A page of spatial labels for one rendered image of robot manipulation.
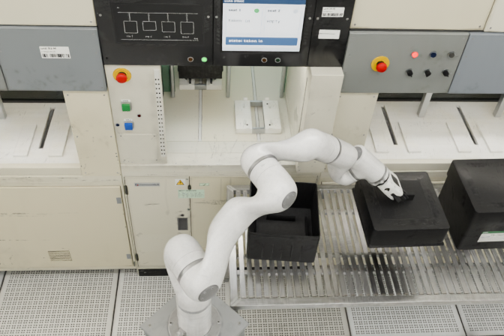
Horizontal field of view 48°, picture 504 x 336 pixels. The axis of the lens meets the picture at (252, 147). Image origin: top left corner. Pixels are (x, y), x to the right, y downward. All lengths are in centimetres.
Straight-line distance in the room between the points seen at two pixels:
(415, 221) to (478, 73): 63
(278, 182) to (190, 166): 91
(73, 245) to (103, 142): 75
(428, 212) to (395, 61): 57
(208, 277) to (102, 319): 140
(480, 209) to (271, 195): 100
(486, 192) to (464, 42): 61
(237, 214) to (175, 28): 71
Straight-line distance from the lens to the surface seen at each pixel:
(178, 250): 180
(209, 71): 276
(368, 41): 210
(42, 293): 321
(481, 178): 246
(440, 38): 218
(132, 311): 306
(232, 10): 197
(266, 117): 265
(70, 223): 283
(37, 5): 205
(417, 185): 227
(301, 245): 220
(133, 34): 204
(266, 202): 161
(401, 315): 317
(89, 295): 315
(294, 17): 200
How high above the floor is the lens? 265
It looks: 45 degrees down
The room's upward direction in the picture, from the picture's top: 4 degrees clockwise
